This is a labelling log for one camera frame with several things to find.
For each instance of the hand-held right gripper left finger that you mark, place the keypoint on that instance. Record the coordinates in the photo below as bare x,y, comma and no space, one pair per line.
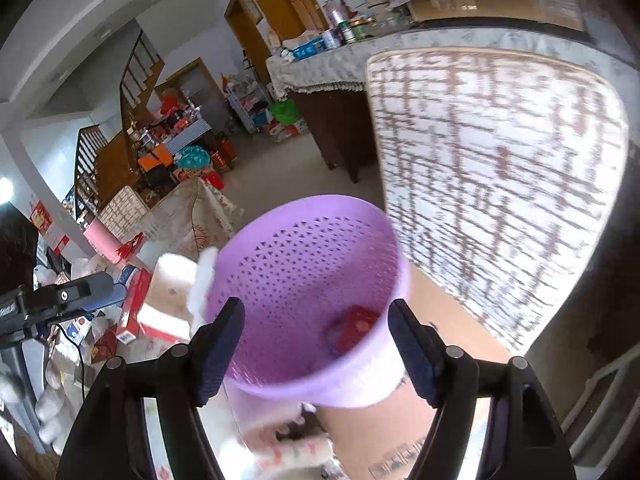
220,355

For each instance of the orange box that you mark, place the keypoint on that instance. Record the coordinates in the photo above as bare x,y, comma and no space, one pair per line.
154,159

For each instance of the wooden staircase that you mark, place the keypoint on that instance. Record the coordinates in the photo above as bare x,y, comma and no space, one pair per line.
135,80

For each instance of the red plastic bag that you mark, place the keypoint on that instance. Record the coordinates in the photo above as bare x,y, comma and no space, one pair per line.
131,246

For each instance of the red wall poster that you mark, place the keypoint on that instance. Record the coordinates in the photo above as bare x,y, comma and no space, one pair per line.
41,218

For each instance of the stack of beige cartons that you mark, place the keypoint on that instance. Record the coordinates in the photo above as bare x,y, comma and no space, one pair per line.
122,210

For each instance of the small red box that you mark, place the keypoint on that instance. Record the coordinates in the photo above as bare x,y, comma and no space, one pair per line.
352,332

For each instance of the blue box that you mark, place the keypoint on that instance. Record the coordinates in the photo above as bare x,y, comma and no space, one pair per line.
309,48

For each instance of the row of jars and cans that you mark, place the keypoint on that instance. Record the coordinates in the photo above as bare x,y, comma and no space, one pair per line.
350,22

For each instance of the open cardboard box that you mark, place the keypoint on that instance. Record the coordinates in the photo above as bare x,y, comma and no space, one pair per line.
167,290

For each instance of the sideboard with lace cloth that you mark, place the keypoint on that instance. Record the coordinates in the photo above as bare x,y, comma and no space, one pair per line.
340,62

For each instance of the dark wooden frame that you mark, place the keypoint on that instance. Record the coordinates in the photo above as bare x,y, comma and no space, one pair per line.
585,340

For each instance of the pink bottle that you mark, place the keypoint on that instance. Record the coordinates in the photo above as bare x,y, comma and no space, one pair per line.
102,244

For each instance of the white paper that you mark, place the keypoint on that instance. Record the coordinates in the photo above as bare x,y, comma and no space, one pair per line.
202,285

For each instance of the white trolley shelf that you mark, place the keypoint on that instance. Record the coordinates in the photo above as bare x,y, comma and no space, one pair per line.
247,105

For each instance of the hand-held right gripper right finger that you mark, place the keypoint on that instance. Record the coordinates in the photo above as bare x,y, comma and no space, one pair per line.
415,357

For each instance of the person's left hand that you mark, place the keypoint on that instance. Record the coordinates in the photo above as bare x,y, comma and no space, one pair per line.
50,415

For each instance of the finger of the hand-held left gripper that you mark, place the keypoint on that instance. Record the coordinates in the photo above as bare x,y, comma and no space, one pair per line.
82,290

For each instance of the wooden door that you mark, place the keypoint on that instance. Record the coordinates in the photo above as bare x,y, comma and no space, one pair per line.
197,87

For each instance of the green bucket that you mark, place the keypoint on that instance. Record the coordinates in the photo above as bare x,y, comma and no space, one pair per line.
284,111

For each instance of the purple perforated plastic basket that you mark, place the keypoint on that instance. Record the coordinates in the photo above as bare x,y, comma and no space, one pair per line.
300,270

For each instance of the table of red goods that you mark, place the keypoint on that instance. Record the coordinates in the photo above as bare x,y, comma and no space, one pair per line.
175,127

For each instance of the teal bag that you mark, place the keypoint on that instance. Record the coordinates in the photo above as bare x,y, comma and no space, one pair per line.
194,157

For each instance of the round ceiling light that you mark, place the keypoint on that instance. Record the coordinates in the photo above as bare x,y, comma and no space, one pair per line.
5,191

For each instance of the long red carton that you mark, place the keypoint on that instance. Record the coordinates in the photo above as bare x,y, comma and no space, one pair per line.
134,305

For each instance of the dark wooden cabinet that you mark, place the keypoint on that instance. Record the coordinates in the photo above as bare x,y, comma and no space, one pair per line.
335,130

